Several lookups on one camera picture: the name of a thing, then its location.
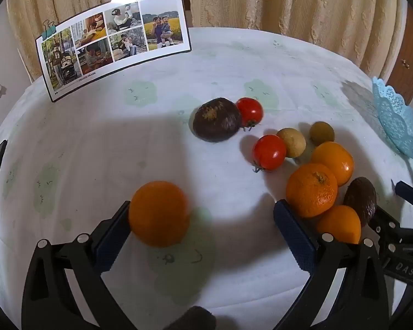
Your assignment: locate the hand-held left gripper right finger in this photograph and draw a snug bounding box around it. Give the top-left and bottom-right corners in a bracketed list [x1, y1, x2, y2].
[273, 199, 389, 330]

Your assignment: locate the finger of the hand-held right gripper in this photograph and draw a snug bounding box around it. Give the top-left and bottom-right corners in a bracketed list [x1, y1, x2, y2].
[395, 180, 413, 211]
[368, 209, 413, 248]

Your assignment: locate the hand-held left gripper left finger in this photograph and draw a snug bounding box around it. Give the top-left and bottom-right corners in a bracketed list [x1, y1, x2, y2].
[21, 201, 135, 330]

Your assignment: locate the dark brown avocado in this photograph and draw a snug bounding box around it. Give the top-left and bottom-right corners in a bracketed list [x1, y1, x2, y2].
[343, 177, 377, 228]

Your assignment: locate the small orange mandarin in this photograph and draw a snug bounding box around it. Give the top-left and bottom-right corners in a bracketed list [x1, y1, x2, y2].
[316, 205, 362, 245]

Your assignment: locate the orange mandarin with stem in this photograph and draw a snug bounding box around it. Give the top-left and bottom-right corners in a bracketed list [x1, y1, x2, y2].
[286, 163, 338, 218]

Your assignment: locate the large round orange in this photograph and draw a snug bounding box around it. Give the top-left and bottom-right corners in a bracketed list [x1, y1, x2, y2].
[128, 181, 191, 248]

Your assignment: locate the light blue lace basket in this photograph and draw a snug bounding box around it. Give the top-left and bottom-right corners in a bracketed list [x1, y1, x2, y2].
[372, 76, 413, 162]

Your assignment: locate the smooth orange mandarin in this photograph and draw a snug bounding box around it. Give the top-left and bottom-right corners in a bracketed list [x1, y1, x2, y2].
[311, 141, 355, 186]

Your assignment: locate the red tomato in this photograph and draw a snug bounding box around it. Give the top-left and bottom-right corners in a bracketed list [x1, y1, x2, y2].
[252, 134, 287, 173]
[235, 97, 264, 132]

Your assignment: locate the dark purple round fruit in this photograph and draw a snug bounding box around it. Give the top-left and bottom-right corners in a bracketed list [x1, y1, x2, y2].
[193, 98, 243, 143]

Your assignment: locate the white printed tablecloth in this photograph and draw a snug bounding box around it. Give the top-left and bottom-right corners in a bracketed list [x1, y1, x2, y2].
[0, 26, 413, 330]

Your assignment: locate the small brown longan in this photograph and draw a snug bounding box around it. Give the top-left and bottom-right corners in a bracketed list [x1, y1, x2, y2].
[276, 127, 307, 159]
[309, 121, 335, 147]

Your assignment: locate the photo collage card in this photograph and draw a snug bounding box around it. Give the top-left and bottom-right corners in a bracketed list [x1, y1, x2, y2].
[35, 0, 192, 103]

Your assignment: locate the teal binder clip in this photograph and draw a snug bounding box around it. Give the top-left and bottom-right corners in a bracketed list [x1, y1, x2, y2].
[42, 20, 57, 40]

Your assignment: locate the beige lace curtain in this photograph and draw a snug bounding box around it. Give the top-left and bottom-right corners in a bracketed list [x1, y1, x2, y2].
[189, 0, 409, 80]
[6, 0, 139, 84]

